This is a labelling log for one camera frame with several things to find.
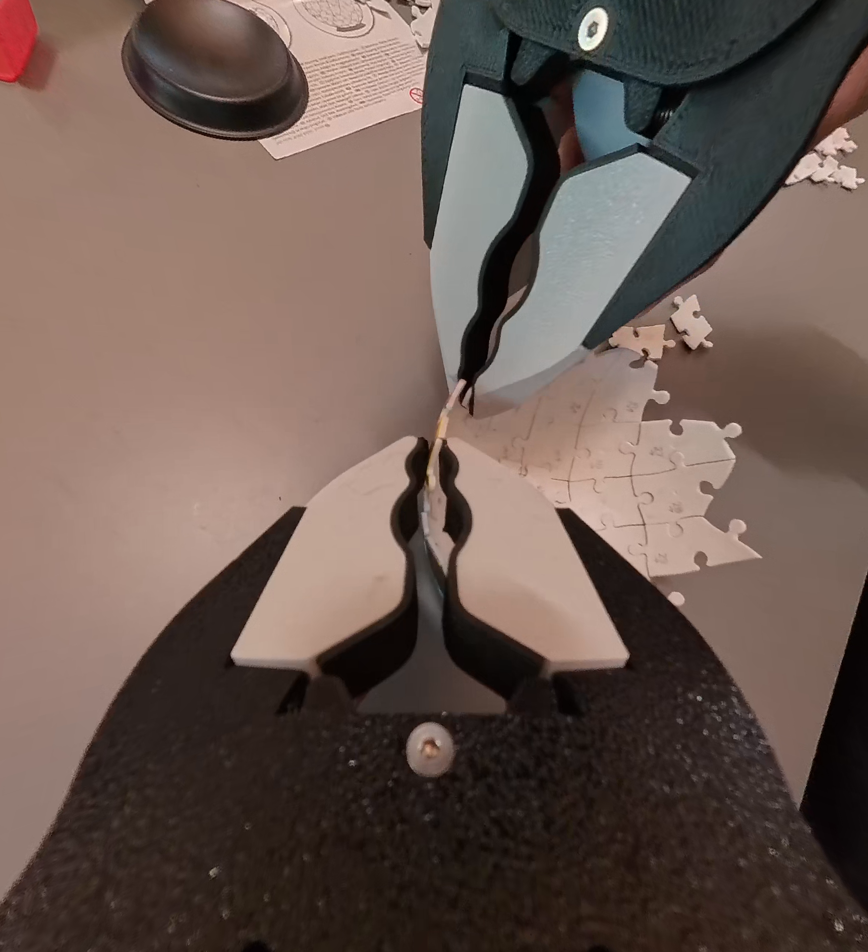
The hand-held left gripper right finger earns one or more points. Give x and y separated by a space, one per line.
538 587

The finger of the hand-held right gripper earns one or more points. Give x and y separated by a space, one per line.
471 186
605 238

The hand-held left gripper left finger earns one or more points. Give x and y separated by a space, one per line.
322 587

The partly built white puzzle ball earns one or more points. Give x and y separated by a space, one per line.
627 476

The white puzzle piece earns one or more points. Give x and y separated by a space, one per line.
692 321
642 338
454 405
420 22

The pile of loose puzzle parts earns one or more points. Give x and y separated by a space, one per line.
828 163

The person's right hand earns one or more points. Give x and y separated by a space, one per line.
569 145

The white printed leaflet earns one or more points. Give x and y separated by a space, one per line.
359 82

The black round stand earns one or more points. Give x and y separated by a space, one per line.
211 67

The person's dark clothing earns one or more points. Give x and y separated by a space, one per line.
865 706

